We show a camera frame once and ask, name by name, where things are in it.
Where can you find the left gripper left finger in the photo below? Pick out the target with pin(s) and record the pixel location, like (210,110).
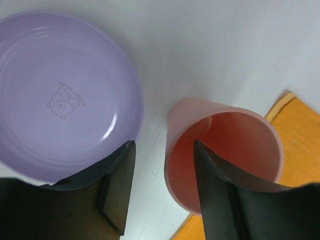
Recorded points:
(89,205)

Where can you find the pink plastic cup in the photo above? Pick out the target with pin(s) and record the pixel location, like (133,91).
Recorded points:
(242,137)

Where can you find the orange cartoon mouse placemat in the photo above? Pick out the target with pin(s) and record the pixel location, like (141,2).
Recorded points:
(298,127)

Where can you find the purple plastic plate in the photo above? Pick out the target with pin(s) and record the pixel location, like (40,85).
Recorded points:
(69,96)

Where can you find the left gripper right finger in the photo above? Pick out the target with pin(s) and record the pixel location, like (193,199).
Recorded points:
(237,205)

